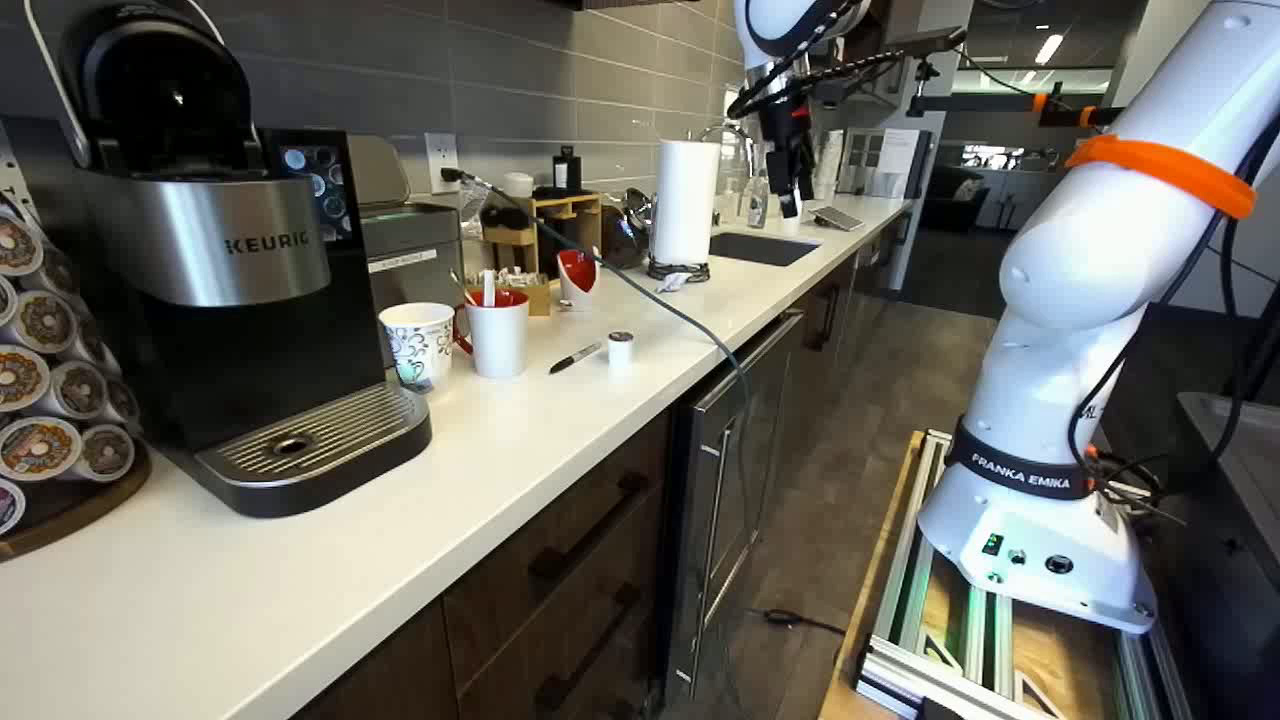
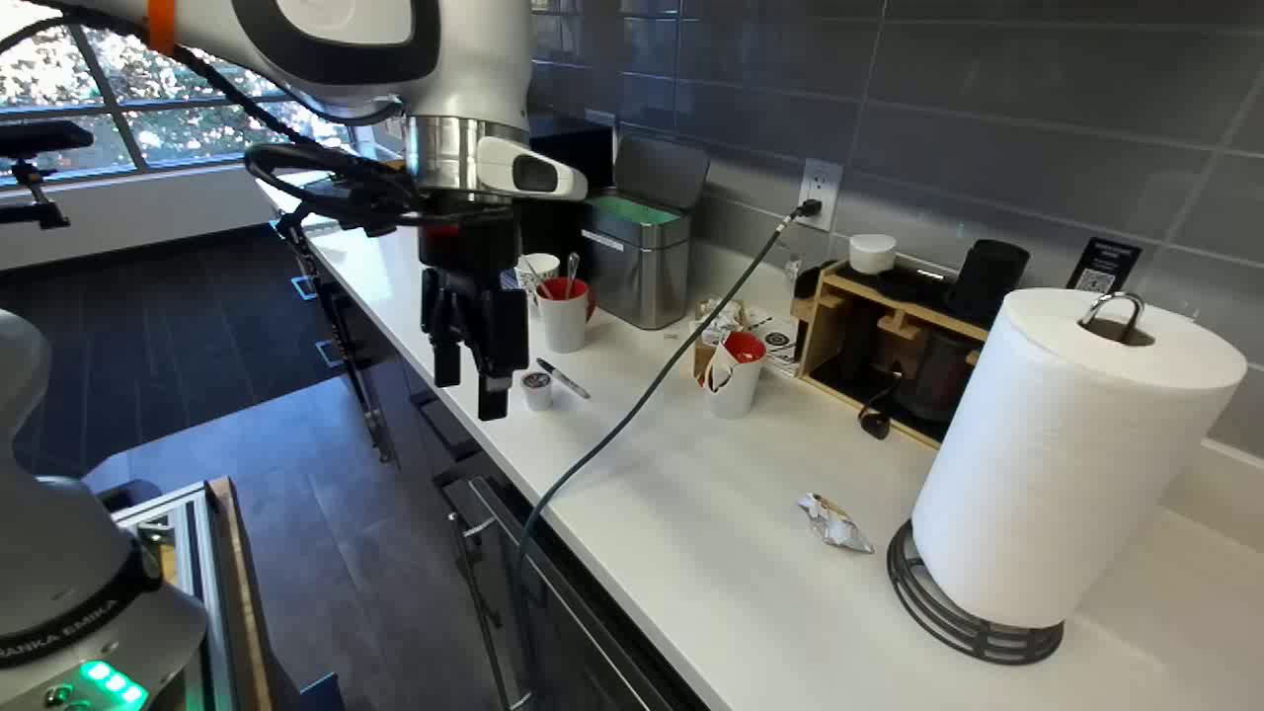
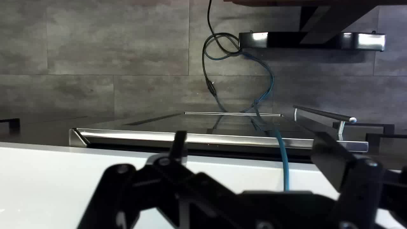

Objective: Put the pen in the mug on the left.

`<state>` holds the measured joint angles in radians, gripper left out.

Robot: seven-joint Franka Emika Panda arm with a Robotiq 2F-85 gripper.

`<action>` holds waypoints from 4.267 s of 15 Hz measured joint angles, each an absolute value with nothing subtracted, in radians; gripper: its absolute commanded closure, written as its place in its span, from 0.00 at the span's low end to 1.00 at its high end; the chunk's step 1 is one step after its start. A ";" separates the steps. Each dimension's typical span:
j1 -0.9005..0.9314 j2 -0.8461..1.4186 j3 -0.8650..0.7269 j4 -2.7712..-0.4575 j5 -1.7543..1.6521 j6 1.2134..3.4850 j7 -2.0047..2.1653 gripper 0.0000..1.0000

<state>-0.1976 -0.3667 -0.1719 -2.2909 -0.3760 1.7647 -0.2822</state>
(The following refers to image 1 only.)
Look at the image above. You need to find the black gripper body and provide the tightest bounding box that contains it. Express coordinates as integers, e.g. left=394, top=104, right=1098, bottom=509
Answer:
left=755, top=91, right=821, bottom=174

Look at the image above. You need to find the black pen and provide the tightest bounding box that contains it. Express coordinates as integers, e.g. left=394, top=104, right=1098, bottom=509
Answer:
left=545, top=339, right=607, bottom=379

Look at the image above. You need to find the tilted white red mug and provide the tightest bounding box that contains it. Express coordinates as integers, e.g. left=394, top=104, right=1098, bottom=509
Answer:
left=551, top=243, right=607, bottom=310

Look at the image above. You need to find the white mug red inside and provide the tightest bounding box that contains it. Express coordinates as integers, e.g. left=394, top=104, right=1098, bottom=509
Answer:
left=455, top=284, right=532, bottom=384

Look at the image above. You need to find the dark countertop sink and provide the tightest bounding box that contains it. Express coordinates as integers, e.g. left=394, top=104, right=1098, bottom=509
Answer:
left=707, top=227, right=824, bottom=273

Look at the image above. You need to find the white paper towel roll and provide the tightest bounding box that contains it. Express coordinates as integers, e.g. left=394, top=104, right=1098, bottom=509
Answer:
left=648, top=136, right=726, bottom=273

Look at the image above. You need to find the black paper towel holder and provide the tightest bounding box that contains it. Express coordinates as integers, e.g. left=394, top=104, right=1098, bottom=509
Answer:
left=646, top=254, right=716, bottom=289

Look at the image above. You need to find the black canister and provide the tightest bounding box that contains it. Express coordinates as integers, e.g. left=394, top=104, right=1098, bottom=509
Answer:
left=548, top=139, right=586, bottom=199

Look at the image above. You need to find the wooden counter organizer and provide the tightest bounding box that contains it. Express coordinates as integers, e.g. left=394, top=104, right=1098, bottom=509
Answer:
left=477, top=192, right=607, bottom=281

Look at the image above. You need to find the steel dishwasher front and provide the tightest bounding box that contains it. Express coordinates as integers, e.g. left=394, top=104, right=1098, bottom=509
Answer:
left=663, top=310, right=809, bottom=701

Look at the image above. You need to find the patterned white paper cup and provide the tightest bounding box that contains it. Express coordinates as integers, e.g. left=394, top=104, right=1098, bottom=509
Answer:
left=378, top=298, right=462, bottom=391

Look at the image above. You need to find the wooden cart board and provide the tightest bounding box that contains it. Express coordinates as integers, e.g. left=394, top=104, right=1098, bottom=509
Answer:
left=818, top=426, right=932, bottom=720

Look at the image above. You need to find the black silver Keurig coffee machine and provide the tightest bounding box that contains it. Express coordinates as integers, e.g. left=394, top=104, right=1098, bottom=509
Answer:
left=56, top=0, right=438, bottom=518

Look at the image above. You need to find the K-cup coffee pod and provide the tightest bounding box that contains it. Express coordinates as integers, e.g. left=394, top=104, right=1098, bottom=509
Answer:
left=0, top=410, right=88, bottom=483
left=47, top=356, right=116, bottom=425
left=0, top=214, right=47, bottom=281
left=0, top=343, right=56, bottom=414
left=76, top=421, right=140, bottom=483
left=8, top=289, right=81, bottom=359

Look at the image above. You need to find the K-cup pod carousel rack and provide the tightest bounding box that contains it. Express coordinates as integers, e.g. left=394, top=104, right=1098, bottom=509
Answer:
left=0, top=155, right=155, bottom=564

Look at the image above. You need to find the black power cable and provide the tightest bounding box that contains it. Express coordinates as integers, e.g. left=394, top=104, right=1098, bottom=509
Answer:
left=440, top=164, right=745, bottom=373

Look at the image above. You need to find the white wall outlet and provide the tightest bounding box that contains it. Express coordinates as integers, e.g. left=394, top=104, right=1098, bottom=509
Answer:
left=422, top=126, right=464, bottom=192

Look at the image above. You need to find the orange cable strap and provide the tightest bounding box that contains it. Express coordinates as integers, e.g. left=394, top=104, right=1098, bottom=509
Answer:
left=1066, top=133, right=1259, bottom=224

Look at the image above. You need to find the black floor cable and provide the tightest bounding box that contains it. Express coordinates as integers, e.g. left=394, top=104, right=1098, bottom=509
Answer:
left=759, top=605, right=852, bottom=638

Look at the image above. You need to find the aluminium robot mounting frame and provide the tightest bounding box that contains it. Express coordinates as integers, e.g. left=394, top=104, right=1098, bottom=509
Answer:
left=852, top=425, right=1183, bottom=720

